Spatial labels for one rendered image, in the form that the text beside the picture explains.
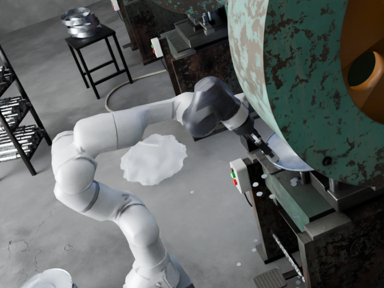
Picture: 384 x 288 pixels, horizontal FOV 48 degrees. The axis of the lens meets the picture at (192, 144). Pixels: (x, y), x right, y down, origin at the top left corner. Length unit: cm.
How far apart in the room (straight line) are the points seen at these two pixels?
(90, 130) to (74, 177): 13
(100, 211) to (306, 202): 70
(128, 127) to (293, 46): 56
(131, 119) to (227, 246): 129
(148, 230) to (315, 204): 58
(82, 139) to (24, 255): 177
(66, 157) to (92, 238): 154
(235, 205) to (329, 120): 167
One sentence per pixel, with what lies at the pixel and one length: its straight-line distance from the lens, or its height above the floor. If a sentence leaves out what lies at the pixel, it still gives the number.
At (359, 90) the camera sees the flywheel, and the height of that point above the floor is 119.
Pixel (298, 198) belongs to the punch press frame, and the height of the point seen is 65.
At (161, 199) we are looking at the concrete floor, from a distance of 276.
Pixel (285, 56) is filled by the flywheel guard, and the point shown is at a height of 138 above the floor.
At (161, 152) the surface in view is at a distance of 285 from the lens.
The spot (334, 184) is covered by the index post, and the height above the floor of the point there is 74.
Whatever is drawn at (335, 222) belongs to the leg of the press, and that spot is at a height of 64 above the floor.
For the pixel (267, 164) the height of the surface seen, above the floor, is 78.
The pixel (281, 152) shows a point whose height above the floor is 78.
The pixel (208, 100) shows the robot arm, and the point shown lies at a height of 113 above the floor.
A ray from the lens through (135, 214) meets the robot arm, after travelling 142.
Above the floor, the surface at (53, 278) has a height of 24.
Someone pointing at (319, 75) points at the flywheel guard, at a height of 131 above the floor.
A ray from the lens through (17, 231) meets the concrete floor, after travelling 311.
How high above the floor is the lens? 173
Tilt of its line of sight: 33 degrees down
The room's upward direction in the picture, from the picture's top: 17 degrees counter-clockwise
